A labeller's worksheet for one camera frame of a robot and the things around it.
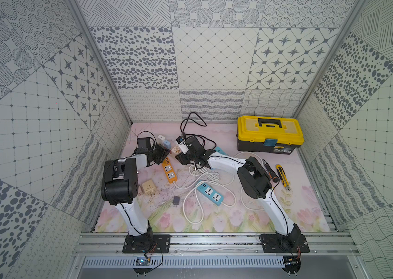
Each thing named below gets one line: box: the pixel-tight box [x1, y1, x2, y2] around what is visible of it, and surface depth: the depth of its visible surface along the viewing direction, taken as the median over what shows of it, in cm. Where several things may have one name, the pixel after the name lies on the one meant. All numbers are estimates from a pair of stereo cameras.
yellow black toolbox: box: [236, 115, 305, 155], surface depth 97 cm
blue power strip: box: [196, 181, 224, 207], surface depth 88 cm
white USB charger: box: [156, 134, 166, 143], surface depth 103 cm
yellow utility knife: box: [275, 163, 291, 191], surface depth 95 cm
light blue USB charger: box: [163, 140, 172, 149], surface depth 103 cm
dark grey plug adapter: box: [173, 195, 181, 206], surface depth 88 cm
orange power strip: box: [161, 156, 178, 185], surface depth 97 cm
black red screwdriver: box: [262, 158, 280, 184], surface depth 97 cm
